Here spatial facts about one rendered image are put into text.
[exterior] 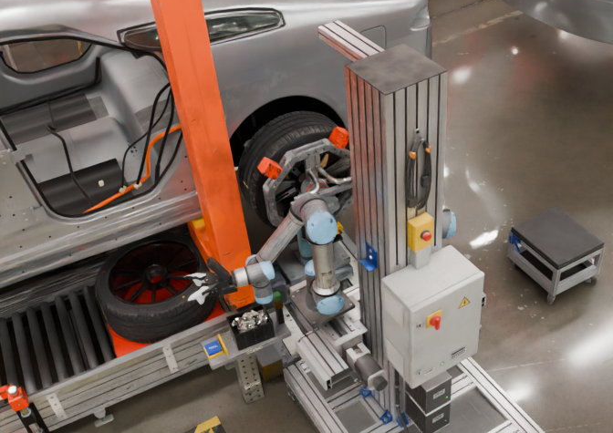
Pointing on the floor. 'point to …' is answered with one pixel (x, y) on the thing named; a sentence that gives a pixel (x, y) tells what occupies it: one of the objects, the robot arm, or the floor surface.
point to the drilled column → (249, 377)
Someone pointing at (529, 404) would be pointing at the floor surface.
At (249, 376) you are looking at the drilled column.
